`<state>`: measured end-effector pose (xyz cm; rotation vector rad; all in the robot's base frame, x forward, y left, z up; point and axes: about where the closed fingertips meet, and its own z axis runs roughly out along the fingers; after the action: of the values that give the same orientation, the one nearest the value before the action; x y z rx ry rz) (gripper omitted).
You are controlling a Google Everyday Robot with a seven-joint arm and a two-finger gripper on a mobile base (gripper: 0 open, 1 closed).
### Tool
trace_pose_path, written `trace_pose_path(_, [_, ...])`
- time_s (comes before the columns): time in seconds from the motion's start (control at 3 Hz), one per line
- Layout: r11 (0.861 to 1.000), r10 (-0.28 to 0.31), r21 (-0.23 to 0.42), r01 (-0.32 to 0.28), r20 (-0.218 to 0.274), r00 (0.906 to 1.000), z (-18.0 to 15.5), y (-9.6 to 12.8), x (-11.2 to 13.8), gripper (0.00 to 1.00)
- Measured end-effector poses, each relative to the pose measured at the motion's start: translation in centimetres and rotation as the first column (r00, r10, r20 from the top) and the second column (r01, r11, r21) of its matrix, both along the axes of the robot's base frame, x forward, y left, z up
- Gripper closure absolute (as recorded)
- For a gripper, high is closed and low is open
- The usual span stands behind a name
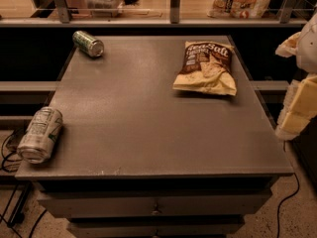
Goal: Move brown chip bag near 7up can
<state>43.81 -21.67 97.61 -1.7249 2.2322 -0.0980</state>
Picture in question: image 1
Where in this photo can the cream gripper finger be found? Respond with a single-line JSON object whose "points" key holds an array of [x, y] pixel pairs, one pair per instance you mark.
{"points": [[289, 96], [302, 109]]}

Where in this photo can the brown sea salt chip bag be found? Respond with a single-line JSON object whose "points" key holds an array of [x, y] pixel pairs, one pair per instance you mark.
{"points": [[206, 68]]}

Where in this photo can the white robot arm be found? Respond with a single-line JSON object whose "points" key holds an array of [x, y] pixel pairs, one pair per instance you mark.
{"points": [[303, 45]]}

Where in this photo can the colourful snack bag background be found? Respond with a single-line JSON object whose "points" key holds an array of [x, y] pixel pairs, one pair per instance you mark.
{"points": [[242, 9]]}

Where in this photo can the green 7up can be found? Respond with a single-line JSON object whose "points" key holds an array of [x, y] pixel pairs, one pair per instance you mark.
{"points": [[88, 44]]}

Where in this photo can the white soda can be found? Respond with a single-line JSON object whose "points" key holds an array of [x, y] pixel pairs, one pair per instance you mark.
{"points": [[36, 146]]}

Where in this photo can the grey drawer cabinet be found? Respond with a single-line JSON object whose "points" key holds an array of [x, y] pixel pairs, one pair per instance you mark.
{"points": [[130, 143]]}

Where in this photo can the clear plastic container background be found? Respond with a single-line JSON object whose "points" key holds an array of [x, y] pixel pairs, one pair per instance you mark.
{"points": [[104, 0]]}

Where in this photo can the grey metal shelf frame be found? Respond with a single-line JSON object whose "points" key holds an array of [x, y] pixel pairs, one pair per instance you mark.
{"points": [[148, 13]]}

